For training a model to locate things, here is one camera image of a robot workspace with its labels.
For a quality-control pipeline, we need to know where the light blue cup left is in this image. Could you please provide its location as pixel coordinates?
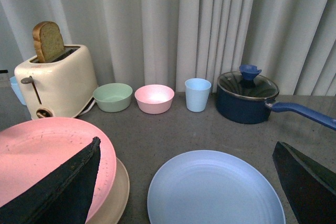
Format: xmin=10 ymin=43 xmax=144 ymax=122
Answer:
xmin=10 ymin=76 xmax=26 ymax=105

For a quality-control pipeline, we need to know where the white toaster power cable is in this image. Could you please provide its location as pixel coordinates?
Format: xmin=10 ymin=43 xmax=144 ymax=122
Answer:
xmin=78 ymin=98 xmax=96 ymax=116

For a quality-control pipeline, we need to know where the light blue cup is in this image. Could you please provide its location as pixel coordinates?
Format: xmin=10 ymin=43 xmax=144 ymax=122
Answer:
xmin=10 ymin=76 xmax=26 ymax=105
xmin=185 ymin=78 xmax=212 ymax=112

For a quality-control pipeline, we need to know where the glass lid blue knob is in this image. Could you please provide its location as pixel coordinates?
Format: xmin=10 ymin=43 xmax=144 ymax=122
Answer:
xmin=217 ymin=65 xmax=279 ymax=101

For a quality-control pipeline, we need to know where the cream white toaster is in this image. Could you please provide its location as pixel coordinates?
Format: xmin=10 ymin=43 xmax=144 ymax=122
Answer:
xmin=14 ymin=45 xmax=98 ymax=120

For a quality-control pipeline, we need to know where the beige plate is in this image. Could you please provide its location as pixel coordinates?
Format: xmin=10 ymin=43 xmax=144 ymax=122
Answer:
xmin=87 ymin=158 xmax=130 ymax=224

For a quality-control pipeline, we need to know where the pink bowl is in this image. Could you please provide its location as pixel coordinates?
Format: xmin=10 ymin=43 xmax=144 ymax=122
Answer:
xmin=134 ymin=84 xmax=175 ymax=114

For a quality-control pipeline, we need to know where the pink plate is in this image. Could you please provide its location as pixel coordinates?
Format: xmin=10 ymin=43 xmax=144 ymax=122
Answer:
xmin=1 ymin=118 xmax=117 ymax=220

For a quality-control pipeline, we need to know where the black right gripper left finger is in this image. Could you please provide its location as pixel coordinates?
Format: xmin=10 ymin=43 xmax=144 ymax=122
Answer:
xmin=1 ymin=136 xmax=101 ymax=223

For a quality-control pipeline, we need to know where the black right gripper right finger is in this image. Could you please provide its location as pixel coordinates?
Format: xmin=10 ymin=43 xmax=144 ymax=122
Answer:
xmin=272 ymin=142 xmax=335 ymax=223

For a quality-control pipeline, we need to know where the light blue cup right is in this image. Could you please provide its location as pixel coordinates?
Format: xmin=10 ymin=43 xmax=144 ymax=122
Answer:
xmin=185 ymin=78 xmax=212 ymax=112

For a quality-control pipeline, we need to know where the light blue plate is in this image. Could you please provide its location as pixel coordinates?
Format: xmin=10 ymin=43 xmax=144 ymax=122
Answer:
xmin=147 ymin=150 xmax=286 ymax=223

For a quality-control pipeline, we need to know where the dark blue saucepan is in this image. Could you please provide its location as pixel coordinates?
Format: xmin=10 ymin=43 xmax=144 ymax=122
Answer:
xmin=216 ymin=86 xmax=335 ymax=130

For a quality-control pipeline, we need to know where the brown bread slice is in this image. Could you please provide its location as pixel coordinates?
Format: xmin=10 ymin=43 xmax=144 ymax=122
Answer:
xmin=33 ymin=21 xmax=65 ymax=63

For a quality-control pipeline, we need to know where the green bowl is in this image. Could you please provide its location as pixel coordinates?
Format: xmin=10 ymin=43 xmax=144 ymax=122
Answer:
xmin=93 ymin=83 xmax=133 ymax=113

